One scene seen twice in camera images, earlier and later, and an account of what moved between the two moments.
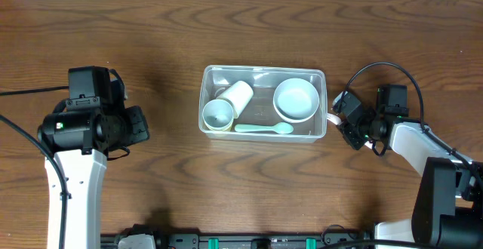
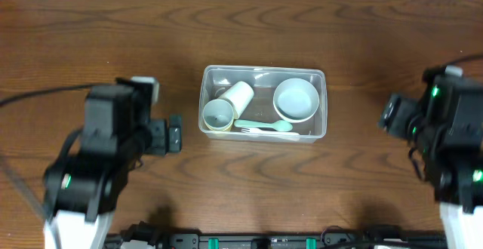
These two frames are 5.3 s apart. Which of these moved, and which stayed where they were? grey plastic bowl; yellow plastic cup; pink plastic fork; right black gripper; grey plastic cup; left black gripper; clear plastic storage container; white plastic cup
Moved: pink plastic fork; left black gripper; right black gripper
Stayed: white plastic cup; grey plastic cup; yellow plastic cup; clear plastic storage container; grey plastic bowl
